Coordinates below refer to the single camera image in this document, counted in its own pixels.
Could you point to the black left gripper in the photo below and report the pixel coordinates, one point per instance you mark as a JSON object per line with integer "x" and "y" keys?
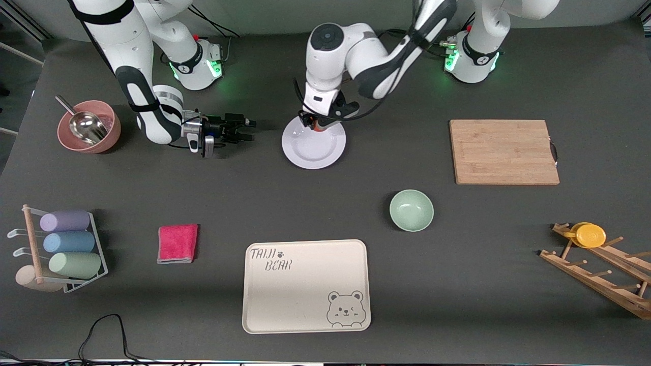
{"x": 307, "y": 120}

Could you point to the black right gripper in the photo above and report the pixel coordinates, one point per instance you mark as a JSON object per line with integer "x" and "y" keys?
{"x": 217, "y": 127}

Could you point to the orange fruit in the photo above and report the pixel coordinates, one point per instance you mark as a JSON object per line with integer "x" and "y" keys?
{"x": 317, "y": 126}

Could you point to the white round plate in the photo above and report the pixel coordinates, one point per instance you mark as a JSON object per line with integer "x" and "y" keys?
{"x": 310, "y": 152}

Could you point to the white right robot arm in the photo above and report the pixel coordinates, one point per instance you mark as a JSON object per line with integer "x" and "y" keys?
{"x": 122, "y": 30}

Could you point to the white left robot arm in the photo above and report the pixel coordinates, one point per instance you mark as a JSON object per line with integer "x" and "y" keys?
{"x": 356, "y": 51}

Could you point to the dark grey table mat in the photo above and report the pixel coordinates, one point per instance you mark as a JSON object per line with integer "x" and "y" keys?
{"x": 229, "y": 203}

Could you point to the pink bowl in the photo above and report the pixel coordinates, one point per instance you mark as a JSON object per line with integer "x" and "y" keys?
{"x": 114, "y": 127}

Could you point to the pale green bowl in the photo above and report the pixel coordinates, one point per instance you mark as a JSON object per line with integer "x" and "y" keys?
{"x": 411, "y": 210}

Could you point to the pink folded cloth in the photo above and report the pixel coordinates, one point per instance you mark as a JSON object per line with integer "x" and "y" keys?
{"x": 177, "y": 244}

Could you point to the metal scoop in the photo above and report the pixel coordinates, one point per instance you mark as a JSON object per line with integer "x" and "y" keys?
{"x": 84, "y": 124}

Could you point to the beige bear print tray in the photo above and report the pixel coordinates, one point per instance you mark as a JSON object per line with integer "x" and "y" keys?
{"x": 295, "y": 300}

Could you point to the wooden cutting board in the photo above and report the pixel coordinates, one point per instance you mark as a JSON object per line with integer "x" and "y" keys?
{"x": 503, "y": 152}

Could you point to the purple cup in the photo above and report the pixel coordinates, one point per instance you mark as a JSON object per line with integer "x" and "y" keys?
{"x": 65, "y": 221}

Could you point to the blue cup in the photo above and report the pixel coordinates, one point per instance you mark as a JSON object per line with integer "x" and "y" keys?
{"x": 68, "y": 242}

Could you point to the green cup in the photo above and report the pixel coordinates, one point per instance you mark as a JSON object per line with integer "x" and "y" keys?
{"x": 75, "y": 265}

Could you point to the beige cup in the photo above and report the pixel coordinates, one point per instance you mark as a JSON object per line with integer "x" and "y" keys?
{"x": 25, "y": 277}

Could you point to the yellow cup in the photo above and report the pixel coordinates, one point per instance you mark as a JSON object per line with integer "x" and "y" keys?
{"x": 590, "y": 236}

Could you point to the wooden peg dish rack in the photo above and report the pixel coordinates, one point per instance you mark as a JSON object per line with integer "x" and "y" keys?
{"x": 638, "y": 306}

